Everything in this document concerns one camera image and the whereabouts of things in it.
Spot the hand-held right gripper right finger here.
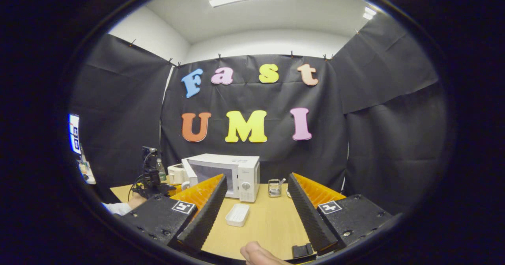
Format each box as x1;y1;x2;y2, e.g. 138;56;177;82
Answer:
287;172;401;256

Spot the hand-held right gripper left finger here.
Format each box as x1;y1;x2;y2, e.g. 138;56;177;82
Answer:
118;174;228;254

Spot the white microwave oven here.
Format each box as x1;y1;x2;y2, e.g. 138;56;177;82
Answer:
181;153;261;203

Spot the small white toaster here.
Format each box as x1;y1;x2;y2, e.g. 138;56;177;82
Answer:
168;163;190;185

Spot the white rectangular tray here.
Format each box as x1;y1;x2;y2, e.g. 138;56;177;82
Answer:
225;203;251;228

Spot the lit monitor screen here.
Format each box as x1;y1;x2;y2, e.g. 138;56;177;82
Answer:
69;114;82;155

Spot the black backdrop cloth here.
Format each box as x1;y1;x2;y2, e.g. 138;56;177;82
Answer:
69;13;448;215

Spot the metal wire basket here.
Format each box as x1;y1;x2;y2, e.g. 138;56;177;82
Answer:
268;178;287;198

